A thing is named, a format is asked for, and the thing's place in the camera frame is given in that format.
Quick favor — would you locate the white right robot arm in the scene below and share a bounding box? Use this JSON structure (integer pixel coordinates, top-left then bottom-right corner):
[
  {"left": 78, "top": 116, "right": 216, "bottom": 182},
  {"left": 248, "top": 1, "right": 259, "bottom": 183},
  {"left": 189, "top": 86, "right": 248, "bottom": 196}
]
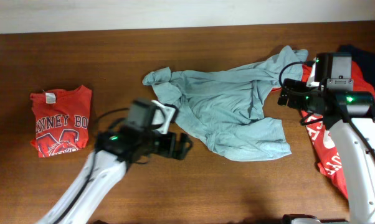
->
[{"left": 278, "top": 78, "right": 375, "bottom": 223}]

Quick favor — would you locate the light blue t-shirt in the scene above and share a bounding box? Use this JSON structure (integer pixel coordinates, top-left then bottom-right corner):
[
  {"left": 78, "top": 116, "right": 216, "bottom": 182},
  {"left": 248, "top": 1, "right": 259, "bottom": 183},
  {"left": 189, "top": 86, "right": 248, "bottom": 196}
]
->
[{"left": 143, "top": 45, "right": 308, "bottom": 162}]

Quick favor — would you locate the folded red printed t-shirt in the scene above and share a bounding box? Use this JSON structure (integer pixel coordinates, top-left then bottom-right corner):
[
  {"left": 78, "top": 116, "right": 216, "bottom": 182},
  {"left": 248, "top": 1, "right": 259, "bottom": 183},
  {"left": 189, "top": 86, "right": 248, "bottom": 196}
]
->
[{"left": 30, "top": 85, "right": 92, "bottom": 158}]

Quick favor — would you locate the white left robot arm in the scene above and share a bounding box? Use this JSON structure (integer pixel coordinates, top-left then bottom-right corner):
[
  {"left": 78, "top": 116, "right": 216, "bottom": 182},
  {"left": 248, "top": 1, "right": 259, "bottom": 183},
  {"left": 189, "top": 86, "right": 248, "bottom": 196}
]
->
[{"left": 37, "top": 132, "right": 193, "bottom": 224}]

